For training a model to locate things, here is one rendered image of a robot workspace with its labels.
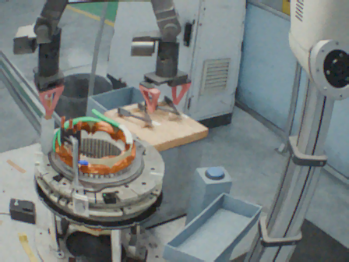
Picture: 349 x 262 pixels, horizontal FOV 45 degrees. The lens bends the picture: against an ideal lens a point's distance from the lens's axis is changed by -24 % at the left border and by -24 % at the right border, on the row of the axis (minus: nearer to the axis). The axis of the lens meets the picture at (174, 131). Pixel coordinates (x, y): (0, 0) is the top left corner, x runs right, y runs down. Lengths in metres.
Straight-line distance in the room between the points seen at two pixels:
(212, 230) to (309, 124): 0.32
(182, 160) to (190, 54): 2.04
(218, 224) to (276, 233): 0.21
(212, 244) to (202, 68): 2.51
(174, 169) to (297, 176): 0.40
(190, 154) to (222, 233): 0.38
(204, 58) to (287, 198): 2.36
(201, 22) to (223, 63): 0.43
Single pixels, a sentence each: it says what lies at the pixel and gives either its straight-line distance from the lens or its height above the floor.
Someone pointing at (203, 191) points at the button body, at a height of 1.01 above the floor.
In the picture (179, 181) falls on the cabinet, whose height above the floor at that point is 0.92.
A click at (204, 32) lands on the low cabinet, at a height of 0.77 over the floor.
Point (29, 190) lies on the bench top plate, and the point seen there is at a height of 0.78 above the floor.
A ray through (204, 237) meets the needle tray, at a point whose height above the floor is 1.02.
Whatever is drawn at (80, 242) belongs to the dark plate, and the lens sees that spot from 1.36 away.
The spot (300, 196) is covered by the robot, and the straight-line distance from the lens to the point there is 1.19.
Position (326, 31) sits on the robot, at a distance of 0.96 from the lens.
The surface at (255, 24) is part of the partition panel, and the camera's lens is 3.71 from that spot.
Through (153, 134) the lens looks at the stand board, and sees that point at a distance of 1.33.
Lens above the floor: 1.68
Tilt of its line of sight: 27 degrees down
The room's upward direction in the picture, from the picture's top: 8 degrees clockwise
